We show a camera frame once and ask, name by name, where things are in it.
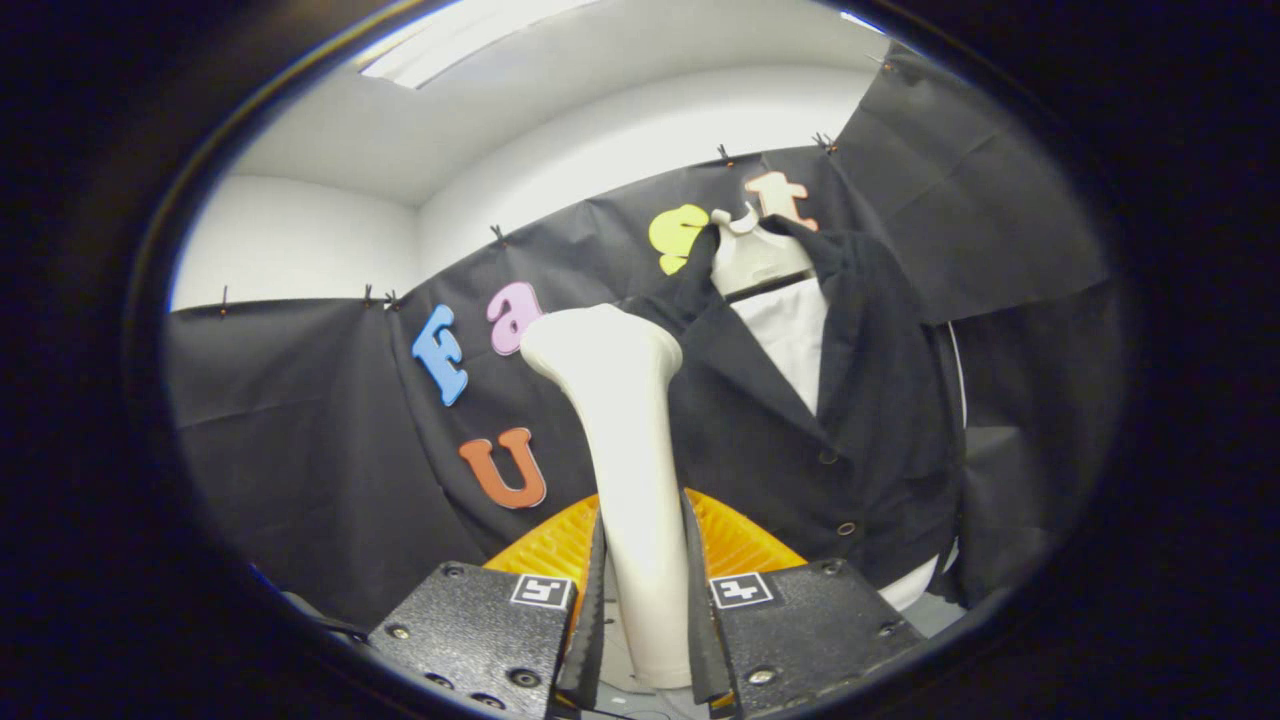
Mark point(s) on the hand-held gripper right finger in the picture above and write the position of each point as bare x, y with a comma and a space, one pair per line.
700, 630

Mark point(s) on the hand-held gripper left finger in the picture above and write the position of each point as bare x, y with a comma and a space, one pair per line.
592, 620

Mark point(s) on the white garment steamer head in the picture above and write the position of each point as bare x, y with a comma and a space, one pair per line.
630, 450

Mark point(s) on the black jacket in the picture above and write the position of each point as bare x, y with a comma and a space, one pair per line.
760, 440

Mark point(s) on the white mannequin torso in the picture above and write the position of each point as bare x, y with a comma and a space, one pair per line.
790, 330

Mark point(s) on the black backdrop cloth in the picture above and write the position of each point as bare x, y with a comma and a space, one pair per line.
300, 420

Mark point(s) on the small ceiling light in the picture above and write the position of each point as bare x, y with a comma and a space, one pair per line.
860, 18

